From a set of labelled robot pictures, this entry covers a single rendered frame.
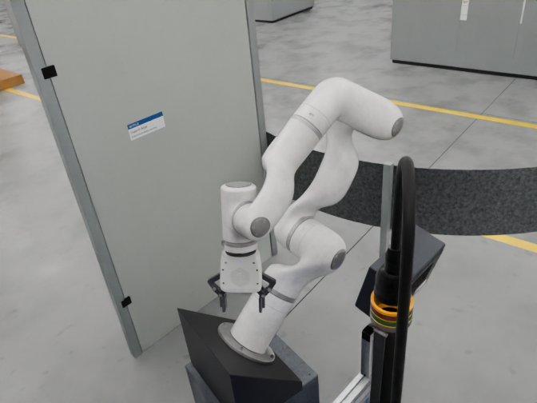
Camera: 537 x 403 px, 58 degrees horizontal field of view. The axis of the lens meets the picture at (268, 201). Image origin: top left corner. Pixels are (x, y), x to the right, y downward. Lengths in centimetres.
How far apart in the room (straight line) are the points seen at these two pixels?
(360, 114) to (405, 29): 598
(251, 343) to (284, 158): 57
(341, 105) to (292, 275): 49
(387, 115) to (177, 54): 143
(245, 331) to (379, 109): 71
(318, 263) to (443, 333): 174
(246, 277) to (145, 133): 139
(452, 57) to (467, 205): 453
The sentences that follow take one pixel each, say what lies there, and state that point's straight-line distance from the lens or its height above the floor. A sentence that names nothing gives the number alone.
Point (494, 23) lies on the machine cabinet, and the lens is 678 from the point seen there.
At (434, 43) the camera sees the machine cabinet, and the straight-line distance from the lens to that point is 707.
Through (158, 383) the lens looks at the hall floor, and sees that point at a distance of 284.
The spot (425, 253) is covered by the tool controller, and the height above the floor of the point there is 123.
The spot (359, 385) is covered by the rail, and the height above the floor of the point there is 86.
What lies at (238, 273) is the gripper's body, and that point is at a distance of 117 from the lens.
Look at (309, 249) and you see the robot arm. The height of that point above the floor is 134.
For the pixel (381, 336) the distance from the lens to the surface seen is 53.
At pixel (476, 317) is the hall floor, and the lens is 312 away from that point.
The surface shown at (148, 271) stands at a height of 50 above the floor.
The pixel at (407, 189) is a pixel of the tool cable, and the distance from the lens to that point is 36.
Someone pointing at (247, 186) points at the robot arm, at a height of 161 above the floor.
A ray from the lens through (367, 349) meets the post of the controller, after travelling 154.
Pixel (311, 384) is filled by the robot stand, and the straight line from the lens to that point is 156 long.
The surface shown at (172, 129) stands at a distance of 251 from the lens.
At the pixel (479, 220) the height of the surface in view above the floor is 65.
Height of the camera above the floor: 216
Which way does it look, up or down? 32 degrees down
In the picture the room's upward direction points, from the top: 6 degrees counter-clockwise
